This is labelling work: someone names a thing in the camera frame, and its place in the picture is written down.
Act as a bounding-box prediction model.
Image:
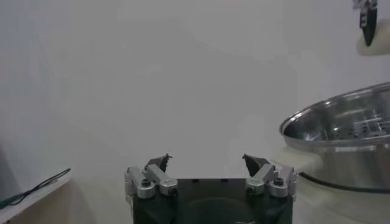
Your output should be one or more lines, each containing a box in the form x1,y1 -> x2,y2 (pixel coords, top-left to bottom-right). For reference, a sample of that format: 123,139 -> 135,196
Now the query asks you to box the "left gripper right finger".
242,153 -> 298,198

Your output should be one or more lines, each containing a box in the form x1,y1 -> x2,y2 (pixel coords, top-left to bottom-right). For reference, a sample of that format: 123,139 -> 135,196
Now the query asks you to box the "black adapter cable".
0,167 -> 71,210

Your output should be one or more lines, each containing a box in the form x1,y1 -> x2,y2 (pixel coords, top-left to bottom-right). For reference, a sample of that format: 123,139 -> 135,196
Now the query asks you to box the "white side table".
0,175 -> 73,224

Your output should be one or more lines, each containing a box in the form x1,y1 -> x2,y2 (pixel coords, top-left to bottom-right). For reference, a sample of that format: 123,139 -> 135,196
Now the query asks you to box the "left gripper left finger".
124,153 -> 179,200

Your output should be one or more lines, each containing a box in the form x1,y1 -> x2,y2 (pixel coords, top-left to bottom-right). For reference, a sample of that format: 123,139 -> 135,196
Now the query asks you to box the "white electric cooker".
271,145 -> 390,224

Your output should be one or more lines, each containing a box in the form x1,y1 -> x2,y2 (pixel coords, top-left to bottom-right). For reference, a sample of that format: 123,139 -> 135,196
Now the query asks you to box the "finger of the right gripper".
353,0 -> 378,47

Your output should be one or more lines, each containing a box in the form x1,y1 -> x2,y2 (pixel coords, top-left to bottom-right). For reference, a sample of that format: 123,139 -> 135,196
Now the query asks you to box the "white steamed baozi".
356,18 -> 390,57

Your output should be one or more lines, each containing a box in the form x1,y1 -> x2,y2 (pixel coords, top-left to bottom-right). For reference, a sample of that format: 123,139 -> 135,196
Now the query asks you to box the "perforated steel steamer basket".
279,81 -> 390,189

